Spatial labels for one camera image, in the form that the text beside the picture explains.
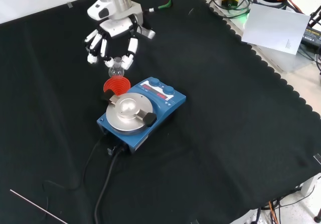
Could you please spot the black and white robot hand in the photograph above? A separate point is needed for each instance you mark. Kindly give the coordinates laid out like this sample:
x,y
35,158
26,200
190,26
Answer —
x,y
118,29

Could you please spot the clear glass round-bottom flask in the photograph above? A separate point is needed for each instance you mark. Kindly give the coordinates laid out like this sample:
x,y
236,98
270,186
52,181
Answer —
x,y
116,70

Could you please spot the grey tape strip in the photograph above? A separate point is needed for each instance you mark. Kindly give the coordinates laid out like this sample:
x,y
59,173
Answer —
x,y
70,5
318,158

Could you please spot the blue heater with steel plate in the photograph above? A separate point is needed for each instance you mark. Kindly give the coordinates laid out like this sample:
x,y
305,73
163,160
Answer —
x,y
155,118

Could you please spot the black cloth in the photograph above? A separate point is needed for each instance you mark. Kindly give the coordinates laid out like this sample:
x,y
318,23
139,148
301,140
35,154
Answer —
x,y
213,133

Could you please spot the pale board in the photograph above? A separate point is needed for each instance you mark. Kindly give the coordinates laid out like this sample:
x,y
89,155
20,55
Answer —
x,y
276,28

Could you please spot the thin metal probe rod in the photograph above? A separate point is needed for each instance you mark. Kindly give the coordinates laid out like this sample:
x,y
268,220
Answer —
x,y
37,206

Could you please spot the black power adapter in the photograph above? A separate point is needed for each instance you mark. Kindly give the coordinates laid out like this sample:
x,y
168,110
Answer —
x,y
312,37

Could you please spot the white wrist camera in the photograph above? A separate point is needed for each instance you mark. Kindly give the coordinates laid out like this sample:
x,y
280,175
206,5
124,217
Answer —
x,y
96,10

